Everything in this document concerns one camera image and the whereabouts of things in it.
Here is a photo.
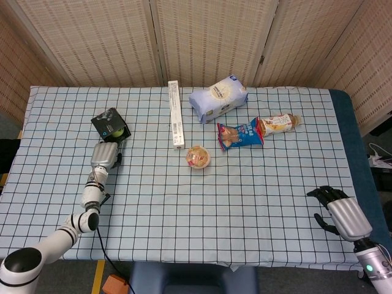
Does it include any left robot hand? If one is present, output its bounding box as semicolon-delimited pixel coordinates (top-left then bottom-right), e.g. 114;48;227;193
90;141;123;170

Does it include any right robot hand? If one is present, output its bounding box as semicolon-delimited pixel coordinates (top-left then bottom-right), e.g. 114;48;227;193
306;185;374;243

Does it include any small black box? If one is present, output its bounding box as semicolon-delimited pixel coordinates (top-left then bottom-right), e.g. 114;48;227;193
90;107;132;145

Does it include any long white carton box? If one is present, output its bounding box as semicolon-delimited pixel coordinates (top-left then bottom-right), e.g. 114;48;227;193
167;80;186;151

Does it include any dark blue table pad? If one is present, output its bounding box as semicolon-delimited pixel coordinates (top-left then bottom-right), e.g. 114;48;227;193
328;89;392;255

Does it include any black case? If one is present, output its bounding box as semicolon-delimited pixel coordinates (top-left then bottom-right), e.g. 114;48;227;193
0;138;21;176

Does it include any fruit jelly cup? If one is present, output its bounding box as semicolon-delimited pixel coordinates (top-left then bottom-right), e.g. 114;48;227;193
186;145;212;170

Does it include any checked pale blue tablecloth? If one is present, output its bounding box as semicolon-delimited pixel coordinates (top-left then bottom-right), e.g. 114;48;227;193
0;85;364;272

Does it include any tea bottle with label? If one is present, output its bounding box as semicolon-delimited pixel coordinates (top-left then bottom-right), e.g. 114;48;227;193
256;113;304;137

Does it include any beige woven folding screen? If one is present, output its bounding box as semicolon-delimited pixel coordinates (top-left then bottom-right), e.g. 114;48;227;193
0;0;392;136

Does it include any pale blue tissue pack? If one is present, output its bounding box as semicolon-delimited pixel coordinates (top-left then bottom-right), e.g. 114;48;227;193
188;75;248;124

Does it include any orange block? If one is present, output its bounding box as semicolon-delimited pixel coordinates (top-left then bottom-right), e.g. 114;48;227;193
102;274;130;294

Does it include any blue snack bag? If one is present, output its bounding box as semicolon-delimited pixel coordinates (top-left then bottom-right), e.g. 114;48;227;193
217;117;265;152

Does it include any dark blue chair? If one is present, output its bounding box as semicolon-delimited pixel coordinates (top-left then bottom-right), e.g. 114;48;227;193
129;262;260;294

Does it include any white charger with cable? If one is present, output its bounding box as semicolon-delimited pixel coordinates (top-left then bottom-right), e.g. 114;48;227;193
366;142;392;168

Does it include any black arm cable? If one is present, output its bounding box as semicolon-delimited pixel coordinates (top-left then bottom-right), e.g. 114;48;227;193
96;228;136;294

